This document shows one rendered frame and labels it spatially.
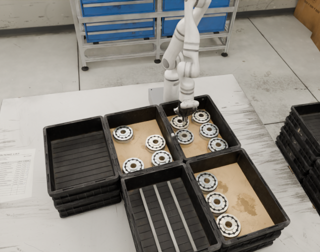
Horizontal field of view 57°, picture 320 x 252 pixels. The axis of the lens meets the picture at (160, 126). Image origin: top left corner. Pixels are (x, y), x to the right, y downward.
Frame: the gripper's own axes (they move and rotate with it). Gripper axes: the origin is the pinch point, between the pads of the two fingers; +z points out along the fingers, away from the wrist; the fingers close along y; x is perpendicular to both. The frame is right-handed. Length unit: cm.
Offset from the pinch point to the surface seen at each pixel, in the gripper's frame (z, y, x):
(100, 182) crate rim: -3, 46, 34
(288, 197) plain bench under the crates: 22, -44, 44
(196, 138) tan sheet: 6.8, -4.5, 9.4
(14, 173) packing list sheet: 17, 92, 6
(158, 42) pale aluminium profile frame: 56, -20, -180
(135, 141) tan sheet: 5.7, 27.9, 6.0
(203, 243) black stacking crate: 9, 8, 63
